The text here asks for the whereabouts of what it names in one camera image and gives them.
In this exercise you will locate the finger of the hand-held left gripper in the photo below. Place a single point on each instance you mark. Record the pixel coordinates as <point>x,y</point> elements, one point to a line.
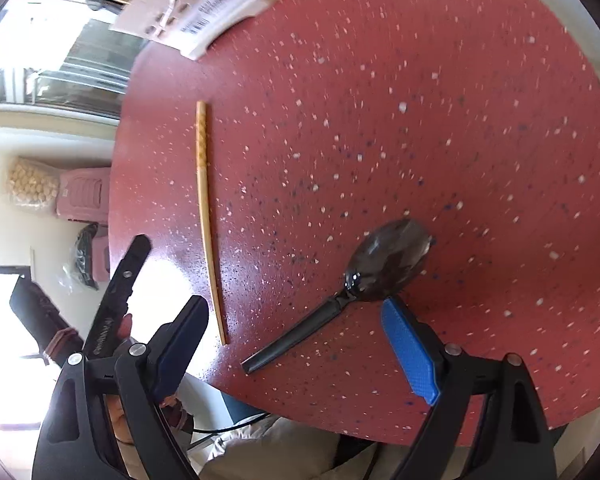
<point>122,280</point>

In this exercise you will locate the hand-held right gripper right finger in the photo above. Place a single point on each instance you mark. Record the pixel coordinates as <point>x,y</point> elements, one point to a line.
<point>410,355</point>

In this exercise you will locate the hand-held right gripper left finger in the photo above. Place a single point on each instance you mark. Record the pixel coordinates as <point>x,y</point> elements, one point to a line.
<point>182,340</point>

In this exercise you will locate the dark brown translucent spoon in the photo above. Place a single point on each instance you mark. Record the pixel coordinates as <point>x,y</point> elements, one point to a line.
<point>390,260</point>

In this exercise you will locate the orange patterned bamboo chopstick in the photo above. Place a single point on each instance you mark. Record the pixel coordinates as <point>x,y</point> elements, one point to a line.
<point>202,160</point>

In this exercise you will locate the pink perforated utensil holder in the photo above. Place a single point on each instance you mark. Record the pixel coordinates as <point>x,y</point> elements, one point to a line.
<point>220,0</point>

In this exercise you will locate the person's left hand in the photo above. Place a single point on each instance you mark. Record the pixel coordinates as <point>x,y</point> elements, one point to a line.
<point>125,326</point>

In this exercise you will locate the pink plastic stool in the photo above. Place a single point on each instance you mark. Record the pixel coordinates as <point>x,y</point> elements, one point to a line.
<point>101,257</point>
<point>82,195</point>

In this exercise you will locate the black plastic bag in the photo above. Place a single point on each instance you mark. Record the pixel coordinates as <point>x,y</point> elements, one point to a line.
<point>82,260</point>

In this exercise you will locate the clear bag of round items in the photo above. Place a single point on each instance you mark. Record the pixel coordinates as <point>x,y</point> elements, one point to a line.
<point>30,180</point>

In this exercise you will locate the person's light clothing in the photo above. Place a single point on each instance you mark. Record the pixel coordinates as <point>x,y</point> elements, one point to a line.
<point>280,450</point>

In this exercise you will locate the glass sliding door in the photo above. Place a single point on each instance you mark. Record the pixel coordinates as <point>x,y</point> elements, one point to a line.
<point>65,60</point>

